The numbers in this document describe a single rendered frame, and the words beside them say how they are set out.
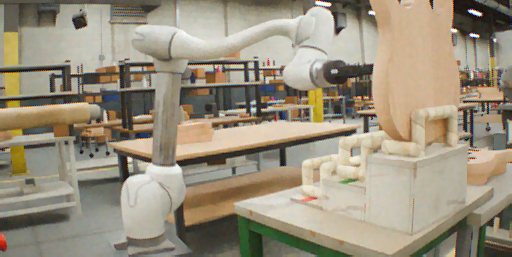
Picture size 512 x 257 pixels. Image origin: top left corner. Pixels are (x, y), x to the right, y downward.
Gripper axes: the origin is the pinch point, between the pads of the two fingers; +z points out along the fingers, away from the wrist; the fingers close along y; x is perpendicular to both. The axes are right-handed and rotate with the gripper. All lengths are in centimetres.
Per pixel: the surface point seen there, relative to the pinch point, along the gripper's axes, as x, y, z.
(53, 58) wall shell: 121, 5, -1102
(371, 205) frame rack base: -33.0, 14.4, 6.7
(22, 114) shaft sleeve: -5, 86, 6
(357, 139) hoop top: -18.8, 5.5, -6.0
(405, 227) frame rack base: -36.3, 14.5, 17.3
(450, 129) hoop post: -16.1, -5.9, 17.2
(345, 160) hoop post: -23.9, 10.2, -6.3
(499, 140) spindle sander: -43, -164, -29
